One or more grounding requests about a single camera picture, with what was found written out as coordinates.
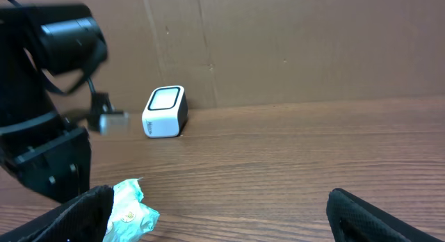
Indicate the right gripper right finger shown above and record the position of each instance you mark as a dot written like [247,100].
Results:
[354,220]

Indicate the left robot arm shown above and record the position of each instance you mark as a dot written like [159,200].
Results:
[46,49]

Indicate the white barcode scanner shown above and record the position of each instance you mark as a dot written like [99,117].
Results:
[166,112]

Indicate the teal wet wipes pack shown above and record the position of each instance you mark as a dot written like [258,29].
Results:
[130,219]

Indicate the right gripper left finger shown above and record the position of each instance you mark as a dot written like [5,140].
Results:
[82,219]

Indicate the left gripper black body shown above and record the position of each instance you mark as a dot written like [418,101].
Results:
[48,155]

